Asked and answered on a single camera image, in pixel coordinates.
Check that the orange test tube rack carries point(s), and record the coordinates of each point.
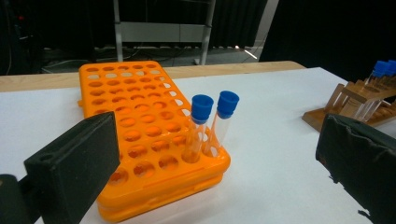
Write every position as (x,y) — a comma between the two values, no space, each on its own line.
(146,93)

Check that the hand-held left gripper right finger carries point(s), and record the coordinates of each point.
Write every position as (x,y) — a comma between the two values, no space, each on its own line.
(358,165)

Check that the wooden test tube rack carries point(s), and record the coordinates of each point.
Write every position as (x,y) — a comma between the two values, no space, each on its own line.
(358,91)

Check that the white table board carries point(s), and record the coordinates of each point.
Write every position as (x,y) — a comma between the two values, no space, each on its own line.
(274,155)

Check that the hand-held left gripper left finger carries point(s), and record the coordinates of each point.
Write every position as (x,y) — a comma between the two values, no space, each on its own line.
(74,168)

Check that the grey metal stand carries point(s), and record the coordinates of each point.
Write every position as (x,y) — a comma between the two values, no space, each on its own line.
(155,32)

